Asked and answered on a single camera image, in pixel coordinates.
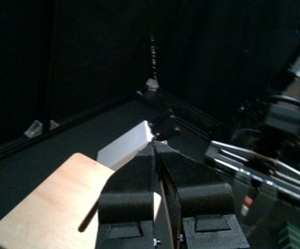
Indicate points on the white rectangular plate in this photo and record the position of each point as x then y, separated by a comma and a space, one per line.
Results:
125, 146

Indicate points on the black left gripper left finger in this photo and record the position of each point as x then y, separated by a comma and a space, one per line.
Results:
129, 191

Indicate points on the clear corner bracket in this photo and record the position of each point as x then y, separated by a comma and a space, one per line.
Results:
34, 129

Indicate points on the black cloth curtain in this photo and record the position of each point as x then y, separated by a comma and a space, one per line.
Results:
113, 48

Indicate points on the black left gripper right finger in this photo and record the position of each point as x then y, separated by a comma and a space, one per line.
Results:
200, 191

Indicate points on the light wooden cutting board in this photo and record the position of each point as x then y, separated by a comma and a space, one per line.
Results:
43, 207

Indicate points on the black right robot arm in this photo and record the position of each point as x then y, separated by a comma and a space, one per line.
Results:
286, 107

